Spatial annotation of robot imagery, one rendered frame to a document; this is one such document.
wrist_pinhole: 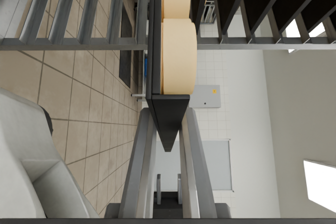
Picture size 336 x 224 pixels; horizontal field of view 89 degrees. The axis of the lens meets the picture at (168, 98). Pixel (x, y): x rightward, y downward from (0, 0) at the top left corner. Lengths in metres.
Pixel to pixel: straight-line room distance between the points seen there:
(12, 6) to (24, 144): 0.63
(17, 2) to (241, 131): 4.04
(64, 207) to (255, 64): 4.55
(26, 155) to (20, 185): 0.04
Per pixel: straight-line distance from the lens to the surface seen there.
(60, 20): 0.74
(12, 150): 0.28
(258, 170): 4.45
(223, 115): 4.10
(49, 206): 0.35
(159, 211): 0.46
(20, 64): 1.07
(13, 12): 0.86
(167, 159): 3.99
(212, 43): 0.60
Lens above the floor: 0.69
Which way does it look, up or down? level
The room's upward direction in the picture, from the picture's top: 90 degrees clockwise
